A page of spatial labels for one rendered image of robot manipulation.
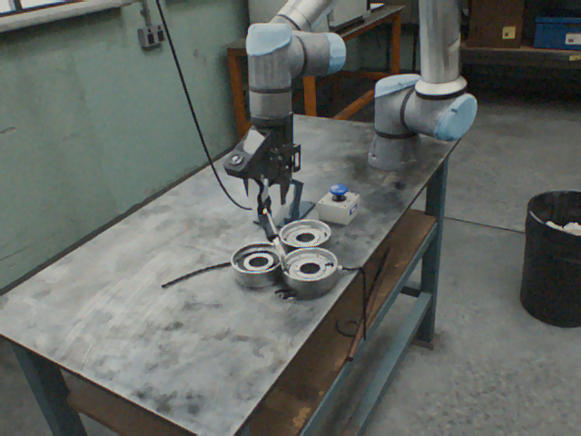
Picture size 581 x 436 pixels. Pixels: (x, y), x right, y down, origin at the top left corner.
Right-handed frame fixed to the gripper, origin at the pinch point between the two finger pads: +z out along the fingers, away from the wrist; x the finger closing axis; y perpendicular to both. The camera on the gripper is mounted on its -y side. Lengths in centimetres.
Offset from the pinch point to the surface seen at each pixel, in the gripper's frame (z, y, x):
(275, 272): 7.6, -5.4, -5.6
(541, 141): 50, 298, -19
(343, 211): 3.5, 19.1, -7.5
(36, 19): -30, 58, 149
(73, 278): 13.0, -21.1, 33.4
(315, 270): 8.5, 0.8, -10.7
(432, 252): 39, 78, -13
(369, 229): 7.0, 20.5, -13.4
